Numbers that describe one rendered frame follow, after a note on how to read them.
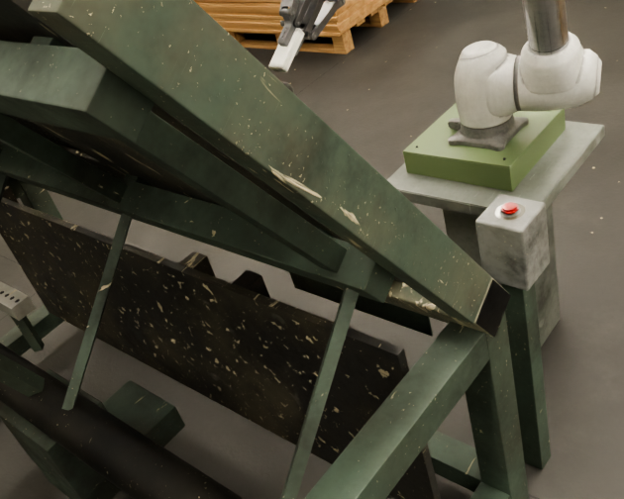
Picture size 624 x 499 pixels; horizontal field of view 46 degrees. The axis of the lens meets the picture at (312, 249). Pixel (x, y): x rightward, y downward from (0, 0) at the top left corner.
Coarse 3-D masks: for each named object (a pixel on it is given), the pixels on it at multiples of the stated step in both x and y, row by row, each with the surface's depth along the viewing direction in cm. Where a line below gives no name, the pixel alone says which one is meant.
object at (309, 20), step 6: (312, 0) 115; (318, 0) 115; (324, 0) 115; (312, 6) 115; (318, 6) 115; (306, 12) 115; (312, 12) 114; (318, 12) 115; (306, 18) 115; (312, 18) 115; (300, 24) 115; (306, 24) 114; (312, 24) 115; (306, 30) 114; (306, 36) 114
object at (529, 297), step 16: (512, 288) 180; (512, 304) 184; (528, 304) 182; (512, 320) 187; (528, 320) 185; (512, 336) 191; (528, 336) 187; (512, 352) 195; (528, 352) 191; (528, 368) 195; (528, 384) 199; (544, 384) 204; (528, 400) 203; (544, 400) 207; (528, 416) 208; (544, 416) 210; (528, 432) 212; (544, 432) 213; (528, 448) 217; (544, 448) 216; (544, 464) 219
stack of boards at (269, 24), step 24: (216, 0) 563; (240, 0) 547; (264, 0) 531; (360, 0) 516; (384, 0) 536; (408, 0) 567; (240, 24) 563; (264, 24) 546; (336, 24) 504; (360, 24) 521; (384, 24) 543; (264, 48) 566; (312, 48) 537; (336, 48) 519
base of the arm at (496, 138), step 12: (456, 120) 224; (516, 120) 217; (528, 120) 218; (468, 132) 214; (480, 132) 212; (492, 132) 211; (504, 132) 212; (516, 132) 215; (456, 144) 219; (468, 144) 216; (480, 144) 213; (492, 144) 211; (504, 144) 210
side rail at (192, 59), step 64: (64, 0) 71; (128, 0) 76; (192, 0) 83; (128, 64) 78; (192, 64) 85; (256, 64) 92; (192, 128) 93; (256, 128) 94; (320, 128) 104; (320, 192) 107; (384, 192) 119; (384, 256) 124; (448, 256) 140
